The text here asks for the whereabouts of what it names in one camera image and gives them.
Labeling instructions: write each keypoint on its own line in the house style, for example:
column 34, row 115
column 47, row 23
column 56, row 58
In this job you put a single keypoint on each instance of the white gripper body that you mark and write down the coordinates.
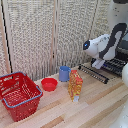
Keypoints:
column 98, row 63

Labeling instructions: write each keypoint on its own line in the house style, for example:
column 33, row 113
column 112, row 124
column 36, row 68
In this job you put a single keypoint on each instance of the red plastic bowl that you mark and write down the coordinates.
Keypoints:
column 49, row 84

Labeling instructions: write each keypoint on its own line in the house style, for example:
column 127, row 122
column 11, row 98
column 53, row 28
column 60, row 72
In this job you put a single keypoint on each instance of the white black Franka robot arm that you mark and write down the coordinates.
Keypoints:
column 106, row 46

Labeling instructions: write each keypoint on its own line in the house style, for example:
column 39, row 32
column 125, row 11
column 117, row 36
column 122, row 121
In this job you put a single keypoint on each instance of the black toaster oven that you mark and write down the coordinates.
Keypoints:
column 122, row 50

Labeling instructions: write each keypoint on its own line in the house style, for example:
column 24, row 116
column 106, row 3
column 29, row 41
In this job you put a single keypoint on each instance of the orange yellow carton box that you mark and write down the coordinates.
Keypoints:
column 75, row 86

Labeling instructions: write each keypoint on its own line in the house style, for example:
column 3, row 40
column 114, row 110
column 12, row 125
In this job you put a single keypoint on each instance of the blue mug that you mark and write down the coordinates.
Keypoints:
column 64, row 74

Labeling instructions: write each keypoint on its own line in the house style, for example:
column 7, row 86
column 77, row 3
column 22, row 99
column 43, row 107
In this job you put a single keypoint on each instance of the woven folding screen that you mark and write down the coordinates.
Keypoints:
column 30, row 33

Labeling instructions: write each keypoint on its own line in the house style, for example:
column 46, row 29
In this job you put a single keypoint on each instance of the red plastic shopping basket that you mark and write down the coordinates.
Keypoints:
column 20, row 100

